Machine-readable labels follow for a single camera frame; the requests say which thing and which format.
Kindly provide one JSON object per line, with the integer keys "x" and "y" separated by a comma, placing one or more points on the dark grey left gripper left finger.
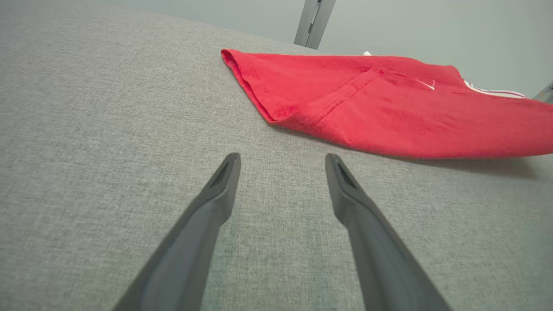
{"x": 190, "y": 246}

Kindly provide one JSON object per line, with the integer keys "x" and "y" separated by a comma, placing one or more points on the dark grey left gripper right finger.
{"x": 380, "y": 255}

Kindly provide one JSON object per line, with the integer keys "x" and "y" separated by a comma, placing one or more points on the red shirt with white trim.
{"x": 380, "y": 103}

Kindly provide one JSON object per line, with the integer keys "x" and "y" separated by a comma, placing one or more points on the grey fabric sofa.
{"x": 108, "y": 121}

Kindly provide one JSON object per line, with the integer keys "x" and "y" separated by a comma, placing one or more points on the grey corner frame post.
{"x": 545, "y": 91}

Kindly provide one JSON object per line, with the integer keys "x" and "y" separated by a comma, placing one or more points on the grey partition frame post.
{"x": 322, "y": 21}
{"x": 306, "y": 23}

